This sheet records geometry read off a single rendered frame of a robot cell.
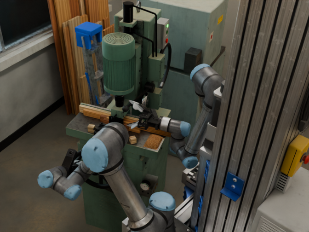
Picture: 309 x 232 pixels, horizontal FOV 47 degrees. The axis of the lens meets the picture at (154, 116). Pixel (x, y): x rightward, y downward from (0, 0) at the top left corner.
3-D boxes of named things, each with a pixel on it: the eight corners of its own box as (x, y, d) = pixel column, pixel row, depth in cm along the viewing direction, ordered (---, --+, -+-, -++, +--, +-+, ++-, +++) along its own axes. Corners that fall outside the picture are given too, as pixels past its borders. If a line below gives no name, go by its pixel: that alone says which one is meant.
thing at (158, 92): (145, 107, 230) (145, 91, 223) (148, 101, 235) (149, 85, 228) (158, 110, 227) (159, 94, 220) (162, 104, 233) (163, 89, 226)
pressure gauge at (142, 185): (139, 191, 218) (139, 181, 213) (141, 186, 221) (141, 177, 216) (149, 194, 217) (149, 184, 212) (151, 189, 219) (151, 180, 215)
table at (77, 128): (57, 143, 215) (56, 136, 212) (82, 116, 239) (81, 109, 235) (151, 171, 200) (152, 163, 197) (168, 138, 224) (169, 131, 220)
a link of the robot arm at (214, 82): (240, 88, 161) (198, 170, 184) (227, 77, 170) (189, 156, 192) (220, 85, 156) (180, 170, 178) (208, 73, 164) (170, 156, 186)
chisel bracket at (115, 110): (111, 120, 218) (110, 108, 213) (120, 108, 229) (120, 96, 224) (122, 123, 217) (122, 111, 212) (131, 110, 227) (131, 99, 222)
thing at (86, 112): (83, 115, 230) (82, 110, 227) (84, 113, 231) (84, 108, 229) (175, 138, 214) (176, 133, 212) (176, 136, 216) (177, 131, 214)
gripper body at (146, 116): (137, 114, 186) (159, 120, 183) (143, 108, 193) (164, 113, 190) (135, 127, 189) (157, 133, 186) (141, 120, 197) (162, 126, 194)
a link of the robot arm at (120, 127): (122, 107, 147) (79, 159, 180) (107, 120, 139) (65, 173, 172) (143, 125, 147) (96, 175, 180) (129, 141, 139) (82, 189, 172)
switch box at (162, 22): (153, 48, 218) (154, 22, 208) (158, 41, 226) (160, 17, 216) (163, 49, 216) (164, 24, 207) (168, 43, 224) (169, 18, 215)
